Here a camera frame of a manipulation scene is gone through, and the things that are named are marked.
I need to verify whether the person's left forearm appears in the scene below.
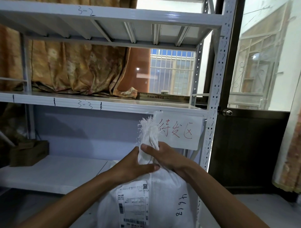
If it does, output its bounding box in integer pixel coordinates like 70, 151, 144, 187
14, 168, 128, 228

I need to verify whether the white metal shelving rack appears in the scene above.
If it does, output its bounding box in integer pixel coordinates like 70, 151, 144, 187
0, 0, 237, 195

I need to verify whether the white paper sign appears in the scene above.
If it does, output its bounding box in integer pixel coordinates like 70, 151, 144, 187
152, 111, 204, 151

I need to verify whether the person's right forearm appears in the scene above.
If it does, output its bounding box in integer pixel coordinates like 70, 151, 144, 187
182, 163, 271, 228

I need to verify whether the person's right hand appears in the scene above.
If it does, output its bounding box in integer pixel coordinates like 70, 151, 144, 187
140, 142, 195, 180

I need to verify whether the dark door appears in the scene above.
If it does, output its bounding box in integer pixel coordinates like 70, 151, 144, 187
208, 0, 301, 202

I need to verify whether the long flat cardboard box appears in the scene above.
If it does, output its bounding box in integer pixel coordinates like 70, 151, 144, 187
137, 92, 191, 103

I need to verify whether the barred window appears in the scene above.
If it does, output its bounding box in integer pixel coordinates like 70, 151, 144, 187
149, 48, 197, 96

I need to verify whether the white shipping label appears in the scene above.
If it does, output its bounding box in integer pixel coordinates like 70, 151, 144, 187
116, 180, 150, 228

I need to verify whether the brown cardboard box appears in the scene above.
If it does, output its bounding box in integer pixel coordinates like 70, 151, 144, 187
9, 140, 50, 167

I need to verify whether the orange patterned curtain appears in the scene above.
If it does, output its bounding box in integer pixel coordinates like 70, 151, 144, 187
0, 0, 151, 99

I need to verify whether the person's left hand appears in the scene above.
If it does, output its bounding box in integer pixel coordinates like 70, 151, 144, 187
111, 147, 160, 184

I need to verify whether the white woven sack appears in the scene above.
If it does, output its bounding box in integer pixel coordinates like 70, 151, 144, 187
97, 117, 200, 228

